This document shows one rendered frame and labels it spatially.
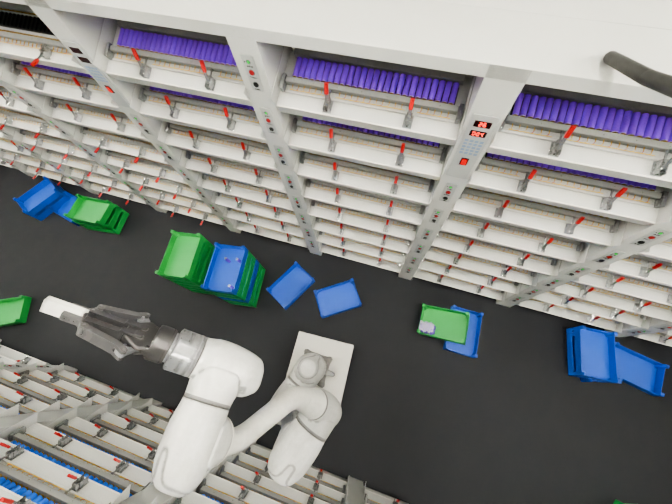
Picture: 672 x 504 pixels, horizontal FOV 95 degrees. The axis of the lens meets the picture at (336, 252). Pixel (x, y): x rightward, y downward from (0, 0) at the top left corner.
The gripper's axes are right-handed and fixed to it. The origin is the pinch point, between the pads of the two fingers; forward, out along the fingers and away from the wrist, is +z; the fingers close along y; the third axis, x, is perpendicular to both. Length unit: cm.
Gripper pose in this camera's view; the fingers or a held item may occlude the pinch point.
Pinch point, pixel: (65, 310)
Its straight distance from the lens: 79.8
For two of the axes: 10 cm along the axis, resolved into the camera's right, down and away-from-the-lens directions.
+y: 1.6, 4.0, -9.0
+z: -8.2, -4.6, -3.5
